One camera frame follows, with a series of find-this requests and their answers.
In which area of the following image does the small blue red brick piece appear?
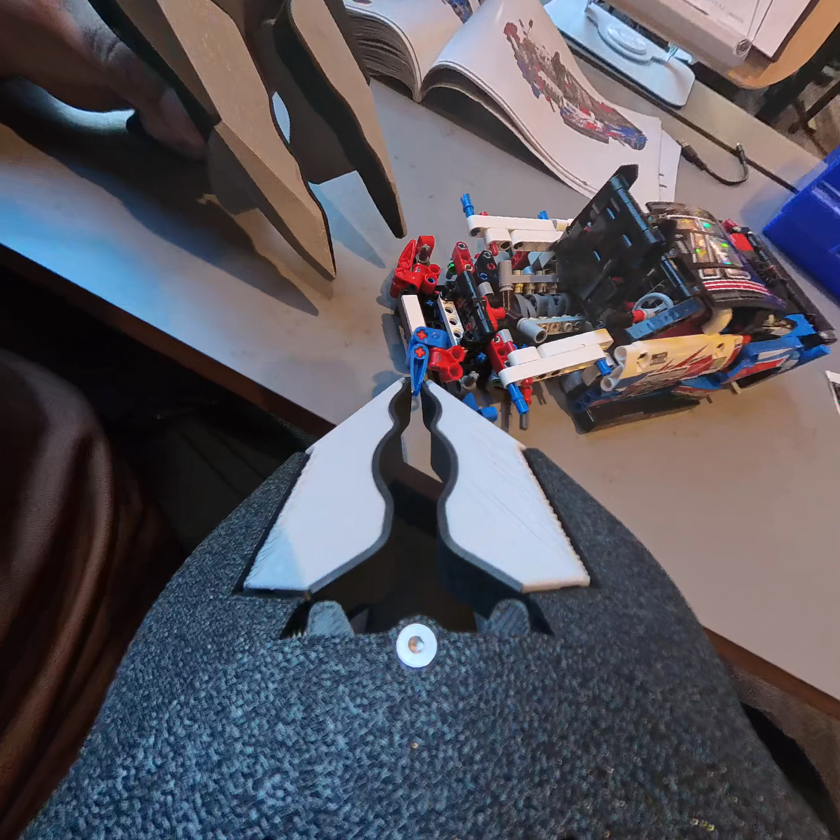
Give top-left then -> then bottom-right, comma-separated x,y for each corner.
408,326 -> 468,398

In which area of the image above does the printed instruction sheet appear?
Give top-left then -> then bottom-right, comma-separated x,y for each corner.
682,0 -> 805,60

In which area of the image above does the person's brown top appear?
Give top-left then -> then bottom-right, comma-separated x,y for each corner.
0,348 -> 185,840

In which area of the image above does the black cable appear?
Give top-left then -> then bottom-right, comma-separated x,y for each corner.
679,141 -> 798,194

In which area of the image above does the brick-built toy race car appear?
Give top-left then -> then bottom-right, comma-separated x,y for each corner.
390,164 -> 837,434

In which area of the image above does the grey desk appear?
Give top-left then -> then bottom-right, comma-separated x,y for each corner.
0,72 -> 840,700

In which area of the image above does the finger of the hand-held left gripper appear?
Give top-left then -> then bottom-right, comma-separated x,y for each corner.
272,0 -> 408,239
121,0 -> 339,281

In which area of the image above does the blue plastic bin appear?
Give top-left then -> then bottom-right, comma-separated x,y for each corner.
761,147 -> 840,283

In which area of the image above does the person's left hand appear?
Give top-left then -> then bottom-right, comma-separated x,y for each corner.
0,0 -> 207,161

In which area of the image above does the open instruction booklet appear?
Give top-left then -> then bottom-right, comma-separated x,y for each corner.
341,0 -> 683,198

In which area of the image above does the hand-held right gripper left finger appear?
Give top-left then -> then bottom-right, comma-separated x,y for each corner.
243,378 -> 404,597

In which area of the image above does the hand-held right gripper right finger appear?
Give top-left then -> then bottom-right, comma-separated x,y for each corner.
427,381 -> 592,595

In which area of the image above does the silver document stand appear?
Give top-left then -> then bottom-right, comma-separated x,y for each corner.
543,0 -> 756,109

